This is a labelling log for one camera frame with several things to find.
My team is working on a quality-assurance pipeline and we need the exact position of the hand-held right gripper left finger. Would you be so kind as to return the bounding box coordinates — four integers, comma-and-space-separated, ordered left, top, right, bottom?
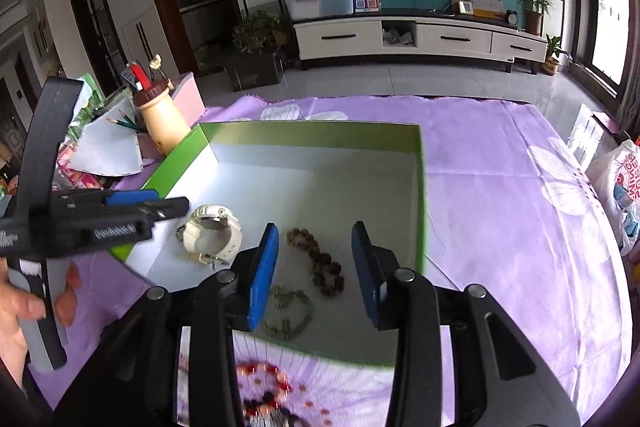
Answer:
50, 223, 279, 427

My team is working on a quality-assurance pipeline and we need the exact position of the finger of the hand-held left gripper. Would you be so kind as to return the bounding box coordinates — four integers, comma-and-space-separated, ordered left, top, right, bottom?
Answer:
105, 209, 190, 232
52, 190, 162, 209

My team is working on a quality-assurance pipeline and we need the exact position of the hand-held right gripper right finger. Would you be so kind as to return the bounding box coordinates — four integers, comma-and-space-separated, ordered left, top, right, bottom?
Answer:
351, 222, 581, 427

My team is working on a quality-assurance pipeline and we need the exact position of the pale green jade bracelet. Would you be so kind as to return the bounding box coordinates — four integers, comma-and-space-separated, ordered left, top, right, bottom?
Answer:
262, 284, 316, 342

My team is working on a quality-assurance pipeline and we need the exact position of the white wristwatch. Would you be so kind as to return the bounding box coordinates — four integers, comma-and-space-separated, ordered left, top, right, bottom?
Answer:
175, 204, 243, 265

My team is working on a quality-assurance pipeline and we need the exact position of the dark brown bead bracelet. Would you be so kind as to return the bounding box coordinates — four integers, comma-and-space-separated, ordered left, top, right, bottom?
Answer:
286, 227, 347, 299

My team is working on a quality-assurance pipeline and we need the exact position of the green cardboard box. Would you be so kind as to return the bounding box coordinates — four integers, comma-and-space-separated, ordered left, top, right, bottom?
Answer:
111, 121, 429, 370

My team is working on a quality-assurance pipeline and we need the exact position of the person's left hand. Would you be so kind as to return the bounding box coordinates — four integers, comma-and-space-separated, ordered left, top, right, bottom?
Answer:
0, 257, 81, 389

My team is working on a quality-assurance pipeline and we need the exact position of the white paper sheet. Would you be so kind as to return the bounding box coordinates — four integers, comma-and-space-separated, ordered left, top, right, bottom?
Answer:
65, 99, 146, 178

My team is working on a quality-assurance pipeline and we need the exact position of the green pencil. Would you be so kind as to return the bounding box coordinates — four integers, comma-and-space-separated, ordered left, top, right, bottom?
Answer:
106, 117, 147, 132

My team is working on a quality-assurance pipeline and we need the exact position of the bottle-shaped pen holder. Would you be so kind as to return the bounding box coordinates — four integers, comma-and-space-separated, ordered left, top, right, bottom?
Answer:
132, 79, 192, 156

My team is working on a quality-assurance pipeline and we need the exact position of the green printed carton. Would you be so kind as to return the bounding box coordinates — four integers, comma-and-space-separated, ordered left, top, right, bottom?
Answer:
67, 74, 108, 142

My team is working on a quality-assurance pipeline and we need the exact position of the pink box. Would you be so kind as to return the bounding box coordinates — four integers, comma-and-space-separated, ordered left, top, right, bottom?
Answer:
170, 72, 206, 128

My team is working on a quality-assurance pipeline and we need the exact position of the purple floral tablecloth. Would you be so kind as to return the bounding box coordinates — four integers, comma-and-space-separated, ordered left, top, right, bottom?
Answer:
27, 94, 633, 427

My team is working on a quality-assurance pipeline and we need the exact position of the large potted plant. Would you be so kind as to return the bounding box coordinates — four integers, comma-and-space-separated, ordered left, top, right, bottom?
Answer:
222, 9, 293, 92

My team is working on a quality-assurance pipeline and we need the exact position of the white television cabinet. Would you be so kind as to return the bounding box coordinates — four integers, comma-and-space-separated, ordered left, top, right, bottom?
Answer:
291, 9, 548, 75

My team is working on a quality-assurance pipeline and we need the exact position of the clear plastic storage box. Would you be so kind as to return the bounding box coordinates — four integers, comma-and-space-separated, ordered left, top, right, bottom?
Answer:
284, 0, 357, 20

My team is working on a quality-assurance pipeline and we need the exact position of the white plastic bag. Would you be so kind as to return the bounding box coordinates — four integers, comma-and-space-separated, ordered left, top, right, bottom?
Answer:
585, 139, 640, 258

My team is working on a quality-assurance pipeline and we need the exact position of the small potted plant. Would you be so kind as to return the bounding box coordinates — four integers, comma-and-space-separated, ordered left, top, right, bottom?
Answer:
542, 34, 571, 76

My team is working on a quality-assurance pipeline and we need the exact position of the white desk calendar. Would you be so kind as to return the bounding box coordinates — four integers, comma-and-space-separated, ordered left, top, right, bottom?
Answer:
468, 0, 503, 18

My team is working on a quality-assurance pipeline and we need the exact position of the tall potted plant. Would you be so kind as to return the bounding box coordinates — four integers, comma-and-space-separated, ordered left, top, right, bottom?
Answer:
516, 0, 553, 36

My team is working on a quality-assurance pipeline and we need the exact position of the window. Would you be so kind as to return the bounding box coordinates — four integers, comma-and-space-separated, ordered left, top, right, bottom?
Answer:
582, 0, 632, 92

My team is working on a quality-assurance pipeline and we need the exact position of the dark red bead bracelet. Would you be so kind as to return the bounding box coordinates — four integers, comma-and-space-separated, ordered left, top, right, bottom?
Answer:
242, 394, 311, 427

